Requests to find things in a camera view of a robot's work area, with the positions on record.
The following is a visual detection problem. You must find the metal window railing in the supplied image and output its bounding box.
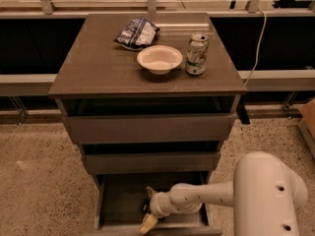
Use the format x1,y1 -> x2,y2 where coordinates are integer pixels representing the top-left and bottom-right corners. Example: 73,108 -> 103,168
0,0 -> 315,18

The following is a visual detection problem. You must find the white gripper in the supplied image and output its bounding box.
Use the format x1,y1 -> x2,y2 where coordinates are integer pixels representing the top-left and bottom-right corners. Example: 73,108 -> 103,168
139,186 -> 173,235

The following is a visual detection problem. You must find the cardboard box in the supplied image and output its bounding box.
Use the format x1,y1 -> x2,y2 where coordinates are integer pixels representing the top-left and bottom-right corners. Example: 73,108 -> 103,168
298,98 -> 315,158

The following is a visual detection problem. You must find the grey drawer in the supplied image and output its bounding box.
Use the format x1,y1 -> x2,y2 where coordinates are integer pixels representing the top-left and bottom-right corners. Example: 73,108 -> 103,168
82,151 -> 221,174
84,172 -> 222,236
64,114 -> 236,145

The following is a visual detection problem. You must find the grey bottom drawer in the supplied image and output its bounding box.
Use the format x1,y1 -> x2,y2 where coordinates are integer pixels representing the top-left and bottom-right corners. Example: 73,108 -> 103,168
84,172 -> 222,236

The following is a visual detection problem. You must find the grey middle drawer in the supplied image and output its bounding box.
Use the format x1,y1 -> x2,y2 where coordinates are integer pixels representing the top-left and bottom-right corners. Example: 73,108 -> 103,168
82,151 -> 221,174

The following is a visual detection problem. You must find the grey top drawer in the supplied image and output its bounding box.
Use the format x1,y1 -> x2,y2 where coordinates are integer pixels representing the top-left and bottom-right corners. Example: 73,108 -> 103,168
64,114 -> 236,145

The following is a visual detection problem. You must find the white cable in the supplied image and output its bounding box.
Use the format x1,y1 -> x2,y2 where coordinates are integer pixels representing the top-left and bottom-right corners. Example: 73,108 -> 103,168
243,7 -> 268,87

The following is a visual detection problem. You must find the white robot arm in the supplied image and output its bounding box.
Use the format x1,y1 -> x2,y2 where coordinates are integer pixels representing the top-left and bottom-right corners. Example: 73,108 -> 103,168
140,151 -> 308,236

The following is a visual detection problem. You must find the blue white chip bag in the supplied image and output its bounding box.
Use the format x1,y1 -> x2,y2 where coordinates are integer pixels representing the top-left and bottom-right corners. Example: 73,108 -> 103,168
114,17 -> 159,50

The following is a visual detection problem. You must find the white bowl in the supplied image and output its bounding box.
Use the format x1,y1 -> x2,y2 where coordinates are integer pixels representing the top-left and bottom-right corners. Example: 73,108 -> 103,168
137,45 -> 183,75

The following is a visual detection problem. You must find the black rxbar chocolate bar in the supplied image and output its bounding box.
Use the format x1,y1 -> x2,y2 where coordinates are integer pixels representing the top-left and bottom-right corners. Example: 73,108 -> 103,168
141,203 -> 150,213

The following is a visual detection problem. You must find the green white soda can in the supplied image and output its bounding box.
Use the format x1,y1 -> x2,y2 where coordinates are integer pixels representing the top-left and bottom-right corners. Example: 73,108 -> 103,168
185,33 -> 209,76

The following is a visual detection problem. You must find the grey drawer cabinet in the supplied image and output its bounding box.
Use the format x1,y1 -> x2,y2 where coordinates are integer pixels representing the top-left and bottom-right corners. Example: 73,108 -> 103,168
47,12 -> 248,236

